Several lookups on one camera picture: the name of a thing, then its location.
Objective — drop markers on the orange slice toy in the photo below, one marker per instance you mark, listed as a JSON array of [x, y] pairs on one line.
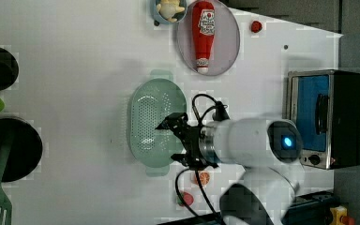
[[204, 178]]

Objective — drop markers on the red strawberry toy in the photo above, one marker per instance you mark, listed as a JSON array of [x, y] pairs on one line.
[[256, 27]]

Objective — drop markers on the black toaster oven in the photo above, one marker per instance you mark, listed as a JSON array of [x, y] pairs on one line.
[[325, 106]]

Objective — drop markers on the red ketchup bottle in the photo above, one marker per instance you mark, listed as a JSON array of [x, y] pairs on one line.
[[203, 33]]

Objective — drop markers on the grey round plate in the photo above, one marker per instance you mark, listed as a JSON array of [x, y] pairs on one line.
[[225, 46]]

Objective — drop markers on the large black cylinder container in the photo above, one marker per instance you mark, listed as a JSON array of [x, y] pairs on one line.
[[26, 151]]

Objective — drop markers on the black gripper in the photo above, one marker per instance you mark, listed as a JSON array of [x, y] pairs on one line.
[[189, 137]]

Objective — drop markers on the blue bowl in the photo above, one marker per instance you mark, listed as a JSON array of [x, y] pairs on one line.
[[158, 19]]

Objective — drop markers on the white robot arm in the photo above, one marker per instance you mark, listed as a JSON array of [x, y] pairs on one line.
[[268, 150]]

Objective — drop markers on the red tomato toy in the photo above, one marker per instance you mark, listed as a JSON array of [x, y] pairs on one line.
[[187, 199]]

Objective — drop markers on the yellow emergency stop box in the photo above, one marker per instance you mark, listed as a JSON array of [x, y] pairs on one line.
[[340, 216]]

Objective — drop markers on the beige plush toy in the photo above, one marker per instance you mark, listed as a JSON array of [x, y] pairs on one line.
[[169, 8]]

